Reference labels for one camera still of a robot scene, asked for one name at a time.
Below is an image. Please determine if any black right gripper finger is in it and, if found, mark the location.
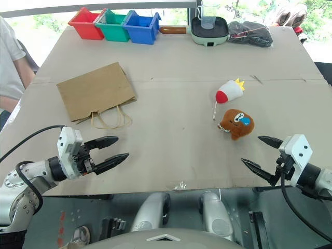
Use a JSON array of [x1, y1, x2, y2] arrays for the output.
[[257, 135, 284, 149], [240, 157, 281, 187]]

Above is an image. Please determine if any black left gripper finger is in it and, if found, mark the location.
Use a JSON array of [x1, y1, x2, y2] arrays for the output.
[[83, 135, 119, 151], [91, 153, 130, 175]]

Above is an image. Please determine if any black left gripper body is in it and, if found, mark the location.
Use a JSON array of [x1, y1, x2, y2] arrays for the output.
[[74, 144, 99, 177]]

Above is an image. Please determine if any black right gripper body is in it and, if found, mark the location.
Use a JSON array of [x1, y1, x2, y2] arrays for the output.
[[275, 149, 296, 182]]

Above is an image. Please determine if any black fabric bag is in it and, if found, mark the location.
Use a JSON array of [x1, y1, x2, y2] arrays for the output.
[[227, 21, 274, 48]]

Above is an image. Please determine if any brown plush bear toy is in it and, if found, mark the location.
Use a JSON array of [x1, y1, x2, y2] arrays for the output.
[[217, 108, 256, 141]]

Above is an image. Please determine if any silver right robot leg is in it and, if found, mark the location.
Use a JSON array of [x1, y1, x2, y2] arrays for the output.
[[199, 190, 234, 241]]

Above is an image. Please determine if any silver robot leg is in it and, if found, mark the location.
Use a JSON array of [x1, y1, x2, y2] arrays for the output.
[[129, 191, 171, 233], [199, 190, 234, 241]]

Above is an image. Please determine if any silver left robot leg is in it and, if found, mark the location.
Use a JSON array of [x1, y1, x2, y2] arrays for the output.
[[129, 191, 171, 233]]

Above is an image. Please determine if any black table clamp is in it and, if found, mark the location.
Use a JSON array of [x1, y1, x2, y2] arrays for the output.
[[102, 217, 127, 237]]

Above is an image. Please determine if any white red plush mouse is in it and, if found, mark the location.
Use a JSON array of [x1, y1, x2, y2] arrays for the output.
[[212, 78, 246, 121]]

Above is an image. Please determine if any grey sneaker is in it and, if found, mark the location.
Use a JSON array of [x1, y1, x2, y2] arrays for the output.
[[71, 225, 91, 246]]

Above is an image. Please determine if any grey robot torso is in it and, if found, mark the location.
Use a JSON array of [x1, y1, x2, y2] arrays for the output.
[[85, 227, 247, 249]]

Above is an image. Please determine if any green plastic bin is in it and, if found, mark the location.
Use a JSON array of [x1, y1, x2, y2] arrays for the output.
[[94, 8, 132, 43]]

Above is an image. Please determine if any blue plastic bin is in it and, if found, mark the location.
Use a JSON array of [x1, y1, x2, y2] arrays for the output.
[[122, 10, 162, 46]]

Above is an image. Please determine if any red plastic bin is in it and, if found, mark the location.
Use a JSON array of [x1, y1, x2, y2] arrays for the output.
[[67, 7, 106, 41]]

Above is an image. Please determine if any mint green electric frying pan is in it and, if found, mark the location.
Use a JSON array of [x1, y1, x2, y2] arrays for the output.
[[158, 16, 230, 48]]

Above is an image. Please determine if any person in white shirt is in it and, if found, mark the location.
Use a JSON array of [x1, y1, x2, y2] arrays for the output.
[[0, 15, 36, 132]]

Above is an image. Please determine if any brown plush slipper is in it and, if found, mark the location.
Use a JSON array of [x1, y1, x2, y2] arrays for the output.
[[285, 2, 309, 28], [272, 4, 293, 27]]

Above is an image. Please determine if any clear plastic measuring cup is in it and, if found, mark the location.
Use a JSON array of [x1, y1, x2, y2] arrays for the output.
[[197, 0, 217, 30]]

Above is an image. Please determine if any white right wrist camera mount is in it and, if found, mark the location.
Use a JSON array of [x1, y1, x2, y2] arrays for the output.
[[278, 133, 314, 188]]

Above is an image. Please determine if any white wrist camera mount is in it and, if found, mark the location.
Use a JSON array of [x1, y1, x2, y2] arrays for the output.
[[278, 133, 314, 188], [57, 126, 84, 180]]

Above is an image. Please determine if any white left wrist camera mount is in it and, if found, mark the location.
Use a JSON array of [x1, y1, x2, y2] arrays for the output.
[[57, 126, 84, 180]]

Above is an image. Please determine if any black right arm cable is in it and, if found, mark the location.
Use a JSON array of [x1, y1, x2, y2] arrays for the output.
[[280, 178, 332, 244]]

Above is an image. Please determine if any brown paper bag with handles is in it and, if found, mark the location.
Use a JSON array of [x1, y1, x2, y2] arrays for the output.
[[56, 62, 138, 130]]

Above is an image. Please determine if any black metal bracket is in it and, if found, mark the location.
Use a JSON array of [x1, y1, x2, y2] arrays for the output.
[[248, 211, 271, 249]]

